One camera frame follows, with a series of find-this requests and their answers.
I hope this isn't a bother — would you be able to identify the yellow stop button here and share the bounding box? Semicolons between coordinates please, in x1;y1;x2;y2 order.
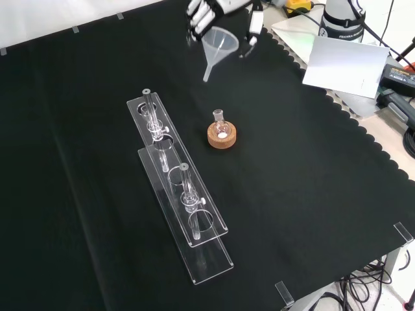
281;0;315;17

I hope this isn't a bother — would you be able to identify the pale board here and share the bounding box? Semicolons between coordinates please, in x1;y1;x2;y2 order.
270;16;390;119

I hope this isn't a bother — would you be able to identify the clear plastic funnel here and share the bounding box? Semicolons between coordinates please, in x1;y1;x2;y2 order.
201;27;240;82

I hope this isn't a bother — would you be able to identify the grey table leg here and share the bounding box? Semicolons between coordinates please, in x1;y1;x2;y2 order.
384;246;403;286

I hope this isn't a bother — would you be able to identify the clear cloth clip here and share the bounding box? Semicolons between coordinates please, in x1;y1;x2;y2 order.
393;222;414;244
274;281;295;307

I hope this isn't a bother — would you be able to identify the cork ring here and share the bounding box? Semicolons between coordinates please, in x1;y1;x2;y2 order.
206;120;238;150

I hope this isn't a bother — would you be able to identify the clear acrylic funnel stand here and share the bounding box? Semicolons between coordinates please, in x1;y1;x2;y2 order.
126;89;235;286

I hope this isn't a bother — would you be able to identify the small round-bottom glass flask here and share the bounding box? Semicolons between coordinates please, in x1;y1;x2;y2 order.
212;109;230;140

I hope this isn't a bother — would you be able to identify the black cable coil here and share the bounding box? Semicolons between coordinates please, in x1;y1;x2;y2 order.
401;126;415;157

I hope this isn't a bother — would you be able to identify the white sheet panel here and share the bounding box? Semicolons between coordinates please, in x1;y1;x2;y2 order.
302;35;390;98

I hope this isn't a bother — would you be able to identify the black bench cloth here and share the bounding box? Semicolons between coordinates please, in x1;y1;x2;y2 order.
0;0;415;311

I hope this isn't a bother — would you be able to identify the black cable bundle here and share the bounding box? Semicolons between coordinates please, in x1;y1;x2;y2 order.
337;259;394;311

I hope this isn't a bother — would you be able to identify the black and red tripod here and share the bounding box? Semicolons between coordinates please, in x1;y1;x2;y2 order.
394;35;415;64

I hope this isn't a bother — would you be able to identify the black power adapter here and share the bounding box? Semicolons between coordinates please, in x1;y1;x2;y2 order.
378;63;415;97

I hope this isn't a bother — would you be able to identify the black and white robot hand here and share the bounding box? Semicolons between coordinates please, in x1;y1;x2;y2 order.
185;0;265;59

